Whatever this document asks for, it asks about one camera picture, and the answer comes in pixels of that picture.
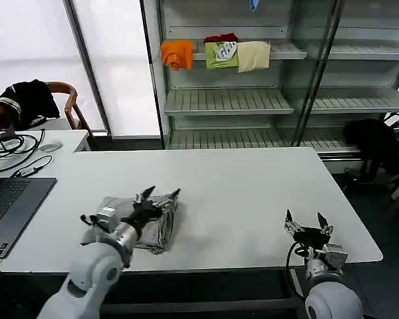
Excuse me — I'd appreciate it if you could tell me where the grey T-shirt with colourful print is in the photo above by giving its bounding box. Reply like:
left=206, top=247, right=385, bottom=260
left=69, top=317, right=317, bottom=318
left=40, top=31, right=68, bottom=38
left=79, top=195, right=183, bottom=256

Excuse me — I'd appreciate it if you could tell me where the dark grey open laptop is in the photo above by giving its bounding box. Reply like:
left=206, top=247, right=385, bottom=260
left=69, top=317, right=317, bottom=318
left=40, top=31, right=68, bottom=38
left=0, top=165, right=59, bottom=260

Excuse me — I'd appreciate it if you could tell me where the empty grey metal shelf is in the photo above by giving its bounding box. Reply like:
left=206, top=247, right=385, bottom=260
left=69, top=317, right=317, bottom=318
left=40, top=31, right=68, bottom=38
left=291, top=0, right=399, bottom=163

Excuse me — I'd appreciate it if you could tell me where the black coiled cable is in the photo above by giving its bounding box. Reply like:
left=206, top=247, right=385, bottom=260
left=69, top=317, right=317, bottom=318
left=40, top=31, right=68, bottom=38
left=0, top=128, right=47, bottom=160

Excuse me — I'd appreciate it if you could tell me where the grey adapter with cable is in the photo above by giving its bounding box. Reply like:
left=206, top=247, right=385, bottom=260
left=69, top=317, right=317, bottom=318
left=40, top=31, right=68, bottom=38
left=0, top=154, right=53, bottom=179

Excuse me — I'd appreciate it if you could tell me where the grey window pillar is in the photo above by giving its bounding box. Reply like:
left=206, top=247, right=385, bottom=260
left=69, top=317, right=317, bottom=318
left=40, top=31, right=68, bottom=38
left=62, top=0, right=114, bottom=136

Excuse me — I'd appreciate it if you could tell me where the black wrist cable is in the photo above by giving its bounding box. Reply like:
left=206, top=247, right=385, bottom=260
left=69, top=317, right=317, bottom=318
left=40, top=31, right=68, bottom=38
left=285, top=240, right=317, bottom=300
left=79, top=214, right=101, bottom=230

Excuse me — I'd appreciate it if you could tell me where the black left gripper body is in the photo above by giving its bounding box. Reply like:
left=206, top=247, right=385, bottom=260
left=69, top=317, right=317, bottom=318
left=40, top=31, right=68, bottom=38
left=120, top=197, right=161, bottom=233

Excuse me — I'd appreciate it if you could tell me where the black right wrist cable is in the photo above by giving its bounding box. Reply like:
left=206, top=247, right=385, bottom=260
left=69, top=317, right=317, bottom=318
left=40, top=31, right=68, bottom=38
left=285, top=240, right=317, bottom=300

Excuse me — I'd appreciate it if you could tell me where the black jacket with white stripes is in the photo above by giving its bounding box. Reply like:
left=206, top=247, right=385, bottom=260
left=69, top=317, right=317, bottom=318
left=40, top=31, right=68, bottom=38
left=0, top=78, right=61, bottom=131

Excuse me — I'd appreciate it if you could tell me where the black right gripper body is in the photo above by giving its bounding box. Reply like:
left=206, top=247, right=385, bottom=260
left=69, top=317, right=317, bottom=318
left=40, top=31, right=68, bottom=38
left=292, top=225, right=331, bottom=249

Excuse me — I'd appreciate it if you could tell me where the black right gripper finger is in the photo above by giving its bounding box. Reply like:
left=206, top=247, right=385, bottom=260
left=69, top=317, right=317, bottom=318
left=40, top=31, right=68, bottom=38
left=283, top=209, right=304, bottom=236
left=315, top=212, right=334, bottom=236

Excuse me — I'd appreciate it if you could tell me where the grey metal shelf with clothes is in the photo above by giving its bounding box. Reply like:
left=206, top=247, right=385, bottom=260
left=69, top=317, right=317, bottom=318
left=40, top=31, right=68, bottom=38
left=140, top=0, right=307, bottom=150

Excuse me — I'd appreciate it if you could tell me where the brown wooden chair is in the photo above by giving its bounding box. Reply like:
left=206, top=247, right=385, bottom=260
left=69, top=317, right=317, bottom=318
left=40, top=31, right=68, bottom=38
left=0, top=81, right=94, bottom=141

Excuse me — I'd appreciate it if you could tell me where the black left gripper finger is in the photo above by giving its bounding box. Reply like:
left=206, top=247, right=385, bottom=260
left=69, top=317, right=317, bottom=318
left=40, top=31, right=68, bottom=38
left=132, top=185, right=156, bottom=205
left=152, top=187, right=182, bottom=214

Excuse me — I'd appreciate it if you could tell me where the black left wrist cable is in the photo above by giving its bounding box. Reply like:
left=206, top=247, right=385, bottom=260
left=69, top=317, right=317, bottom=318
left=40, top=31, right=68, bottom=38
left=79, top=214, right=101, bottom=230

